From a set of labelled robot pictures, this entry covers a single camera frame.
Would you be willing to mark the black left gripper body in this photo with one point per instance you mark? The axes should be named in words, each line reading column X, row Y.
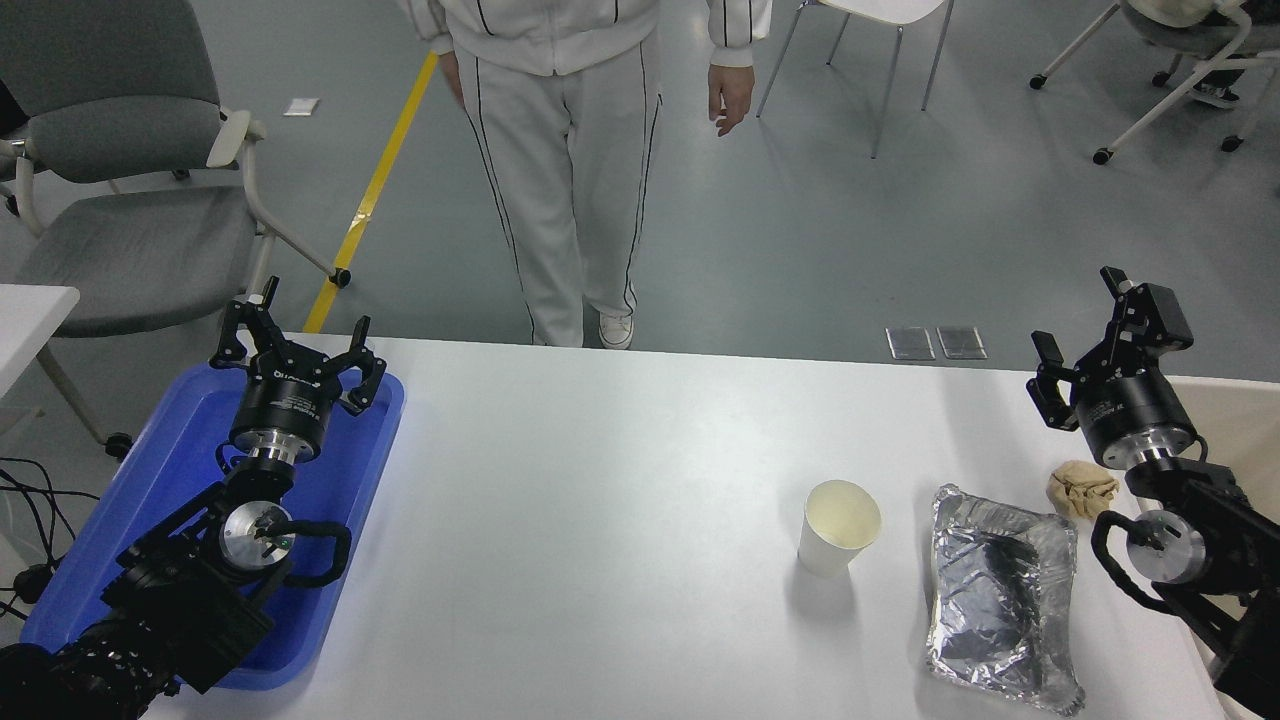
column 285, row 405

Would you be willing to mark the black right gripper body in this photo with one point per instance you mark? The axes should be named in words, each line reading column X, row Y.
column 1135, row 410

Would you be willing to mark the white paper cup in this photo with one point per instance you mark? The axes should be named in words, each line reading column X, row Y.
column 835, row 535

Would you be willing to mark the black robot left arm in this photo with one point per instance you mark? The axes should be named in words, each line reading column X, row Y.
column 180, row 600

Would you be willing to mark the person's right hand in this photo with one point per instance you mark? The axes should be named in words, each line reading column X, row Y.
column 453, row 75

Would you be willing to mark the person's left hand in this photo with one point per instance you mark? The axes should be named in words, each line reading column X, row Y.
column 730, row 95

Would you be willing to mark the blue plastic tray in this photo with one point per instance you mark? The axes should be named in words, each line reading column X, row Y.
column 340, row 470

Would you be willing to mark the crumpled tan paper ball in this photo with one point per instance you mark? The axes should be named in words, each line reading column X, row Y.
column 1082, row 490

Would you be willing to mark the metal floor plate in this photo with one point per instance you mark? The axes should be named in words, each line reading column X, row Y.
column 910, row 343
column 962, row 342

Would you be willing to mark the large pale bin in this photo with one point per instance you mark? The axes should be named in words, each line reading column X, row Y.
column 1240, row 430

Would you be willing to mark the grey office chair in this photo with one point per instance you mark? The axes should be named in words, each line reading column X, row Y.
column 120, row 250

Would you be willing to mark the white-framed chair on casters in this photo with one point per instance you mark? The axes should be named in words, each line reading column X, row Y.
column 1102, row 156

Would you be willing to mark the small white side table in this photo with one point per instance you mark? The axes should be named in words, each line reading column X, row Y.
column 30, row 320

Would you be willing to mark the crumpled silver foil tray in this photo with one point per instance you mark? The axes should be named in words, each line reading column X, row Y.
column 1000, row 600

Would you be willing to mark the person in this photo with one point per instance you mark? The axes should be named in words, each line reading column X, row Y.
column 1215, row 97
column 560, row 150

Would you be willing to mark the white chair with metal legs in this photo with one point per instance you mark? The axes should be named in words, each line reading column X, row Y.
column 890, row 8

